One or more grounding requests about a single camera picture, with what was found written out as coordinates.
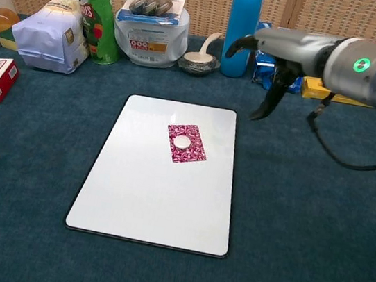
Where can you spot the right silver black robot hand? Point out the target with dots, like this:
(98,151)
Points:
(292,45)

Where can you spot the pink patterned packet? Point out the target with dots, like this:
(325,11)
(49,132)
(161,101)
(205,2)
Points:
(189,157)

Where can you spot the white rectangular board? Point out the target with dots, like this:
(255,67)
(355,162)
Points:
(138,193)

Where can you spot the blue Oreo box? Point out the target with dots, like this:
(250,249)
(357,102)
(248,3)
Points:
(263,71)

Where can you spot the Crest toothpaste box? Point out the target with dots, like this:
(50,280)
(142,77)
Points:
(295,86)

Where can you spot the woven folding screen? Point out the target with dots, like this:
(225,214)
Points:
(332,14)

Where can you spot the yellow block with round holes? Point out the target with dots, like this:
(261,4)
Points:
(316,90)

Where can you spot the blue pump bottle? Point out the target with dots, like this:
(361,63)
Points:
(244,12)

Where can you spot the white rice spoon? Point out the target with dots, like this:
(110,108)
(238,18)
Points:
(200,56)

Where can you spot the dark patterned bowl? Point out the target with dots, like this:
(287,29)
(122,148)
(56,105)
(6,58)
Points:
(198,68)

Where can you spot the clear plastic container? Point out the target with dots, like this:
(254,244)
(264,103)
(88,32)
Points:
(152,45)

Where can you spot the tape rolls blister pack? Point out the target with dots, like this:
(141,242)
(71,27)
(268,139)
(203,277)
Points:
(151,6)

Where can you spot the green Pringles can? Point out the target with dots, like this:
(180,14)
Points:
(101,13)

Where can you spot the white paper bag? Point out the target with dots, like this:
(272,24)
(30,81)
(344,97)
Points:
(48,37)

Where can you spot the green and yellow sponge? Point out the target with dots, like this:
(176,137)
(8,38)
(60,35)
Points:
(7,40)

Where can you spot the orange round object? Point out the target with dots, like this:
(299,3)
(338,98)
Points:
(5,19)

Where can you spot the dark blue table cloth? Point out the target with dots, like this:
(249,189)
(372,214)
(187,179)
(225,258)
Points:
(28,178)

